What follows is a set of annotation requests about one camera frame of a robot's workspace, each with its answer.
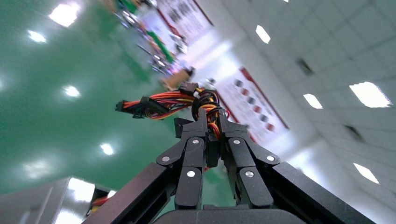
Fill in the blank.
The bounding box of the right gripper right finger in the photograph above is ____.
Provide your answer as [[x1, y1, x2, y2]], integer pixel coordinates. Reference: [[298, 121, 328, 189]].
[[218, 108, 281, 209]]

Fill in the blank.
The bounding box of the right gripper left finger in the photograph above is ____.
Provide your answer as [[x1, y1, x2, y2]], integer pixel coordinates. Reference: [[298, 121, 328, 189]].
[[156, 108, 208, 210]]

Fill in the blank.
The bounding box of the white ceiling light panel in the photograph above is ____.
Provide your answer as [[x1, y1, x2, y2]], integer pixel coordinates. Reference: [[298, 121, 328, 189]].
[[349, 81, 393, 108], [303, 93, 323, 110], [354, 163, 380, 185], [255, 24, 271, 44]]

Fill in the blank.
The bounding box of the brown carton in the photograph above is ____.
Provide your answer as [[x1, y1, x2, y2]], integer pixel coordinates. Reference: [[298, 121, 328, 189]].
[[161, 68, 196, 91]]

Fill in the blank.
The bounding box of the red bordered wall poster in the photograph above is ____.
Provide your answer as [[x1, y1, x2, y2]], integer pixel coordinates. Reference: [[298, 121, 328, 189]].
[[215, 66, 291, 147]]

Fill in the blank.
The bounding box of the white wall poster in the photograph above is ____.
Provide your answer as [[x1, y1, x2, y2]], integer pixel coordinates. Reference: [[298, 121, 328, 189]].
[[156, 0, 214, 45]]

